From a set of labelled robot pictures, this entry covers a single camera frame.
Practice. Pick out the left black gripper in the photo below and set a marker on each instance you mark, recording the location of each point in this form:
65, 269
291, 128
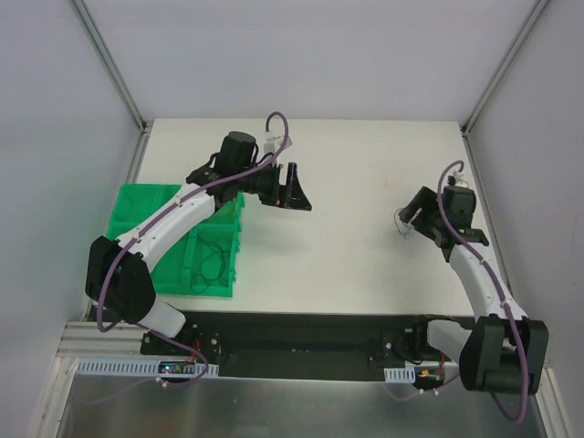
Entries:
277, 187

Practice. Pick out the right aluminium frame post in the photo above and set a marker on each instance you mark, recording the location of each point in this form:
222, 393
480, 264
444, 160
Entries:
505, 63

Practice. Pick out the right white cable duct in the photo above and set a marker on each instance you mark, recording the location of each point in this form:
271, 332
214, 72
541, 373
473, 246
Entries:
405, 375

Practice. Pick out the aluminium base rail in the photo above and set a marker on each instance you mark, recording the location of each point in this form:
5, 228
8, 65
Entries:
83, 339

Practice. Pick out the green compartment tray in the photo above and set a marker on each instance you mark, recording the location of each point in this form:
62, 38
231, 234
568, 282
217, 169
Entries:
202, 262

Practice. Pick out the white cable duct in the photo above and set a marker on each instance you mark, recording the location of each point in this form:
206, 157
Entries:
167, 369
405, 375

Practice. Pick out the left white cable duct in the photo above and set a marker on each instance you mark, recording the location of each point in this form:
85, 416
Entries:
167, 369

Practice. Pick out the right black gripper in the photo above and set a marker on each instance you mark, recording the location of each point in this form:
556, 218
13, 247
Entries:
422, 217

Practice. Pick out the aluminium frame post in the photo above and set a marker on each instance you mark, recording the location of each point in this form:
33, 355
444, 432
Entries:
101, 49
505, 63

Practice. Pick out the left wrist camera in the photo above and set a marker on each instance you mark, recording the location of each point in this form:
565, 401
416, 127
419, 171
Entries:
274, 143

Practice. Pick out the left aluminium frame post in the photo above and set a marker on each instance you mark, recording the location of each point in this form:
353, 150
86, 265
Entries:
101, 49

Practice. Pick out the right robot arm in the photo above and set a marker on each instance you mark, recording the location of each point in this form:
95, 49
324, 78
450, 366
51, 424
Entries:
504, 351

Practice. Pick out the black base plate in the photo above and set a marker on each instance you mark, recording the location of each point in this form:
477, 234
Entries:
310, 346

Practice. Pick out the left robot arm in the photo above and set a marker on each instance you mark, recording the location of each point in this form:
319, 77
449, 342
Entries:
119, 269

